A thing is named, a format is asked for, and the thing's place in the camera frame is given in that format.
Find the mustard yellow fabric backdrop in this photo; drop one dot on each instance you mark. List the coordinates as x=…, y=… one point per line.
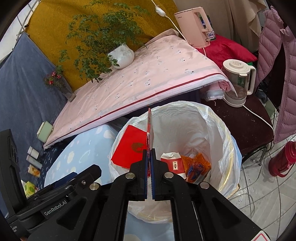
x=57, y=26

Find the beige curtain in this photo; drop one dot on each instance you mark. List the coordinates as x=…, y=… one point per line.
x=237, y=20

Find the small red white paper pouch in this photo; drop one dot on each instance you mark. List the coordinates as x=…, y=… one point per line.
x=174, y=162

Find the blue grey fabric backdrop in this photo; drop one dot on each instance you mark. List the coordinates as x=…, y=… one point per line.
x=26, y=101

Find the pink down jacket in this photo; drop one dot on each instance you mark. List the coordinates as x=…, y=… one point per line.
x=276, y=71

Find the pink water dispenser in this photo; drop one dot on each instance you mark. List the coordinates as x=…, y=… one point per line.
x=195, y=26

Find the dark brown side table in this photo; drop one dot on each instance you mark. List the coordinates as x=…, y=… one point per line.
x=250, y=125

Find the red cushion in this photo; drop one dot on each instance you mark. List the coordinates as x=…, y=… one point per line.
x=223, y=48

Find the pink dotted bed cover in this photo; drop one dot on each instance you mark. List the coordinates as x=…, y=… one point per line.
x=167, y=66

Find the orange patterned cup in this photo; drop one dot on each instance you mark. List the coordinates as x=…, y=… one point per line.
x=34, y=171

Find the white bag lined trash bin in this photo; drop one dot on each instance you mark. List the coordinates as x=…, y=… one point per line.
x=188, y=128

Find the orange foil wrapper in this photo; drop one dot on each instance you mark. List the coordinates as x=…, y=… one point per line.
x=196, y=169

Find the potted green plant white pot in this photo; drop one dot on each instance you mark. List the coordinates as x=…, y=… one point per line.
x=105, y=26

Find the tall white bottle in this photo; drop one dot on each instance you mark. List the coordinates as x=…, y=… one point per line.
x=34, y=162

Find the white electric kettle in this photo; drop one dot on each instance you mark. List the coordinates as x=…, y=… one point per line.
x=242, y=77

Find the green yellow tissue pack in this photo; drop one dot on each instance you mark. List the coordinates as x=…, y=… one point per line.
x=29, y=189

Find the glass vase red flowers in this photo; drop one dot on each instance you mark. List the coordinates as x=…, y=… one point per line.
x=57, y=80

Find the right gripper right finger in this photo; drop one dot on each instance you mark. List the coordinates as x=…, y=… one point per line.
x=199, y=211

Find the navy floral cloth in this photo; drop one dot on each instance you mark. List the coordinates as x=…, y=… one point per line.
x=49, y=157

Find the dark red thermos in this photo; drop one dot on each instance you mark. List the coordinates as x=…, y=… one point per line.
x=280, y=164

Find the light blue planet tablecloth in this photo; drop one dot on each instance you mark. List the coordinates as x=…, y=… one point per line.
x=93, y=147

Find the mint green tissue box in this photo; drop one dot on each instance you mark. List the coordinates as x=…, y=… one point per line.
x=44, y=131

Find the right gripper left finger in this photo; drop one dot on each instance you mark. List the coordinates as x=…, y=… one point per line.
x=97, y=212

